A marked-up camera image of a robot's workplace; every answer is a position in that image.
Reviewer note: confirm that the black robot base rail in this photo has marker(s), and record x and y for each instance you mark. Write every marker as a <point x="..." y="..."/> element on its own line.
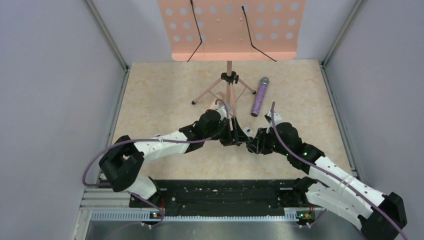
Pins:
<point x="229" y="201"/>

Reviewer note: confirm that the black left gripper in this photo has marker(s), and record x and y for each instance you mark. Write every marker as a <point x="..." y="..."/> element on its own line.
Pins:
<point x="237" y="135"/>

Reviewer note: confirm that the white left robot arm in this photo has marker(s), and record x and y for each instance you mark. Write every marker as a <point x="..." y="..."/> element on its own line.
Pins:
<point x="121" y="163"/>

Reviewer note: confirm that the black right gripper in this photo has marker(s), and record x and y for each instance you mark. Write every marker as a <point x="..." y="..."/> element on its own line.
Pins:
<point x="258" y="145"/>

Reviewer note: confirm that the white earbud charging case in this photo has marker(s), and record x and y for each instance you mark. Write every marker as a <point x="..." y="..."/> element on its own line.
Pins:
<point x="249" y="132"/>

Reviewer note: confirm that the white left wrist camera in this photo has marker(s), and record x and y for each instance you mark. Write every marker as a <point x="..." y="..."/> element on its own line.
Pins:
<point x="223" y="111"/>

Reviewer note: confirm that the pink music stand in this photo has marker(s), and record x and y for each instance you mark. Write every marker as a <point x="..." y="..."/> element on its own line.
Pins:
<point x="232" y="30"/>

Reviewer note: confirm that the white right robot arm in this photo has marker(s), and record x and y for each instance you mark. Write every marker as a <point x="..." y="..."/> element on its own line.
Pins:
<point x="378" y="216"/>

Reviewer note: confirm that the purple glitter microphone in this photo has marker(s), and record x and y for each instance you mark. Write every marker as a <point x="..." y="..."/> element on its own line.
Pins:
<point x="260" y="96"/>

